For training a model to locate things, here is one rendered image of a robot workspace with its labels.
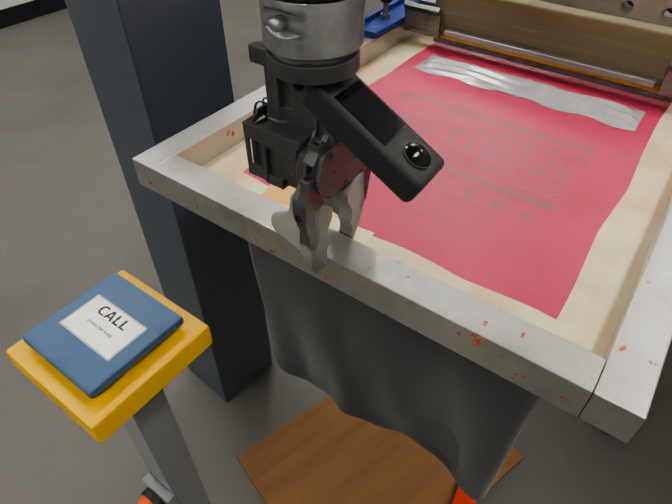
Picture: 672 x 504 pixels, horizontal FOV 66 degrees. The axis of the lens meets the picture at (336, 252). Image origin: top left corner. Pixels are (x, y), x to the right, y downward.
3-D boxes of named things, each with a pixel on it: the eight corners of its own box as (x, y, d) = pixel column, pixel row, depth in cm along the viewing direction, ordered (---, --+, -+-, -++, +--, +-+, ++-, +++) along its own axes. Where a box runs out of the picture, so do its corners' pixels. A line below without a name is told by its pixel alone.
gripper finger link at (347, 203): (324, 211, 58) (312, 147, 51) (368, 231, 55) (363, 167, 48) (307, 229, 56) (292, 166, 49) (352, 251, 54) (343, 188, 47)
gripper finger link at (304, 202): (318, 227, 50) (326, 142, 45) (333, 234, 49) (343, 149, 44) (286, 248, 46) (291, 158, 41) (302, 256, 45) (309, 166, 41)
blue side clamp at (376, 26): (374, 67, 93) (376, 27, 88) (351, 60, 95) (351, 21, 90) (450, 18, 111) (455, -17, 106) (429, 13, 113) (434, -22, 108)
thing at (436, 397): (484, 511, 78) (574, 334, 48) (259, 363, 97) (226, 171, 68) (492, 494, 80) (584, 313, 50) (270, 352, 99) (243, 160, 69)
